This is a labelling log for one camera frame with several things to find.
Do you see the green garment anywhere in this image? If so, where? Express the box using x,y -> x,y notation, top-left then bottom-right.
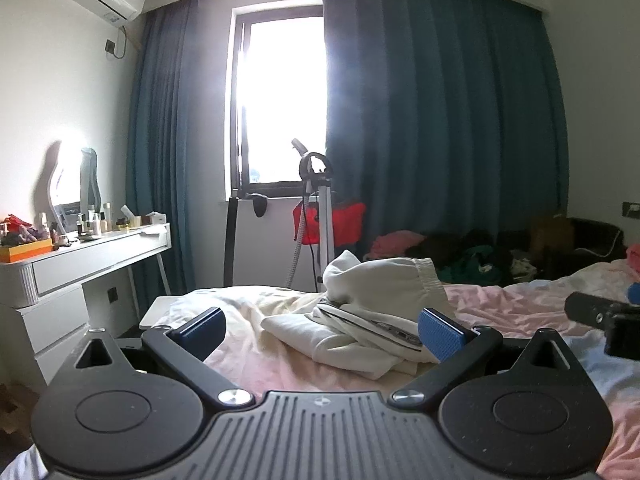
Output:
439,244 -> 505,284

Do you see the white garment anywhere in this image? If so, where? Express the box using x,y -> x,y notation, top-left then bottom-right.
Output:
261,249 -> 458,381

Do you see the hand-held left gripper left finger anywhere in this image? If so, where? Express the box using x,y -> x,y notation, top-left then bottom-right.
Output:
74,306 -> 254,407

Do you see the wavy lit mirror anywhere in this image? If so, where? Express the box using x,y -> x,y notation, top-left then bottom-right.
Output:
46,139 -> 104,235

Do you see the orange box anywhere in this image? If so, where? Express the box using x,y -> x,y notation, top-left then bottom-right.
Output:
0,238 -> 54,264

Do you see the garment steamer stand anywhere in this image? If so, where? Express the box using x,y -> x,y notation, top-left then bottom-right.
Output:
290,138 -> 337,292

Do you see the white dressing table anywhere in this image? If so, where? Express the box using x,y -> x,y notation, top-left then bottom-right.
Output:
0,222 -> 174,386

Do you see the black bag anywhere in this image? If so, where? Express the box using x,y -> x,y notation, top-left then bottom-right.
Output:
569,217 -> 627,264

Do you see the brown bag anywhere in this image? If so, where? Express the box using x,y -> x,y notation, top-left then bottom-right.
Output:
529,214 -> 576,263

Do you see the narrow blue curtain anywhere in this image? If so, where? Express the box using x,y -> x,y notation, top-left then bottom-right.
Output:
124,0 -> 237,311

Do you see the dark clothes pile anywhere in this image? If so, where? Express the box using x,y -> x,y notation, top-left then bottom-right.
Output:
406,228 -> 531,286

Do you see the red hanging cloth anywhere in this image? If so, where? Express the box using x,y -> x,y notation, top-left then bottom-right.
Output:
292,199 -> 367,247

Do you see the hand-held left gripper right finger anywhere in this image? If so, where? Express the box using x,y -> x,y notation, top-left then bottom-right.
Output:
392,306 -> 584,406

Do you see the wide blue curtain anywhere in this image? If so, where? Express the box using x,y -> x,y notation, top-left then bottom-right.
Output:
317,0 -> 572,292

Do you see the pink clothes pile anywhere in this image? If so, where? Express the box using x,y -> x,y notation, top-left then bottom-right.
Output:
369,230 -> 427,262

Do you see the dark framed window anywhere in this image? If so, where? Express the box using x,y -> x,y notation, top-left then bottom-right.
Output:
229,5 -> 329,200

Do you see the black wall socket with cable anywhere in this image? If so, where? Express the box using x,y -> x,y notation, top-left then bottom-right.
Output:
104,27 -> 129,61

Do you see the cardboard box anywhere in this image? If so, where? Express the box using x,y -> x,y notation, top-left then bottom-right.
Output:
0,384 -> 38,443

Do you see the white stool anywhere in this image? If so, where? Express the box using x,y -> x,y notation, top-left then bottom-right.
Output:
139,296 -> 201,331

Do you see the black leaning pole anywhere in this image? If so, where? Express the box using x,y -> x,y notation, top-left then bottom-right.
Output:
223,187 -> 242,292

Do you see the row of cosmetic bottles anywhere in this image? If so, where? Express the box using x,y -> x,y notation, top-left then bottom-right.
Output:
37,201 -> 167,248

